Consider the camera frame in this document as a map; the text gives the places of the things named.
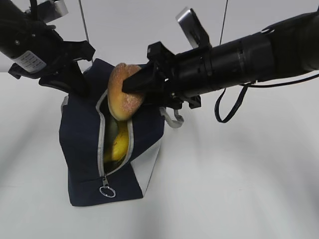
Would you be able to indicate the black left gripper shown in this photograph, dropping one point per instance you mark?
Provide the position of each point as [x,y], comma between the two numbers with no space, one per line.
[45,56]

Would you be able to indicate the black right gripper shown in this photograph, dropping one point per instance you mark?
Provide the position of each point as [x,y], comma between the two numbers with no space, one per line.
[159,80]

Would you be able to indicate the brown bread roll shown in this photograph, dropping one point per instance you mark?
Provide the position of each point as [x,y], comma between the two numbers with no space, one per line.
[122,106]

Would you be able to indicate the navy blue lunch bag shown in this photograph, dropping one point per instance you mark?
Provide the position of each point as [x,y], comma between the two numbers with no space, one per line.
[82,134]

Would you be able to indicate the yellow banana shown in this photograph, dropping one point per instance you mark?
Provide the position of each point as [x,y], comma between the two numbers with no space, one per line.
[117,150]

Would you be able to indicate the green lidded glass container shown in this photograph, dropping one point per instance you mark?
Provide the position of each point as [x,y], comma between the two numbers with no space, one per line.
[111,130]

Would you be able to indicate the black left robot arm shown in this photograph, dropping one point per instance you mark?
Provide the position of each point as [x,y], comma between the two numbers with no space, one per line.
[13,19]

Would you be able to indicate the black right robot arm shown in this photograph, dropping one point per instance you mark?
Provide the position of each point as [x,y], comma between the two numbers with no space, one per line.
[285,49]

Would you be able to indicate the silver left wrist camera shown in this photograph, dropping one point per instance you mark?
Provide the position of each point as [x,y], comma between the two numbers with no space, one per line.
[47,11]

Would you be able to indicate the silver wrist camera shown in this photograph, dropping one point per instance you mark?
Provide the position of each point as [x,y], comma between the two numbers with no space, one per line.
[192,28]
[47,11]

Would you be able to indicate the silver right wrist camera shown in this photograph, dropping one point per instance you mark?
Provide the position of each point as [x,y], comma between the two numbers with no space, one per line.
[192,28]

